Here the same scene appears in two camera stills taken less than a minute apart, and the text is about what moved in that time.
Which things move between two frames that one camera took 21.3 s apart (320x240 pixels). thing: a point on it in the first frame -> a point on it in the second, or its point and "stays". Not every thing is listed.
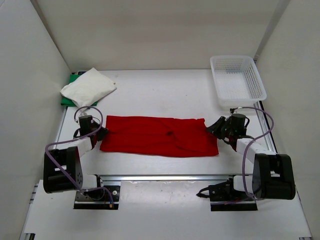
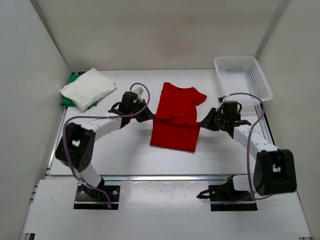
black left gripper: x=103 y=131 -> x=147 y=115
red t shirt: x=157 y=137 -> x=175 y=126
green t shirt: x=66 y=101 stays
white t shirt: x=87 y=90 stays
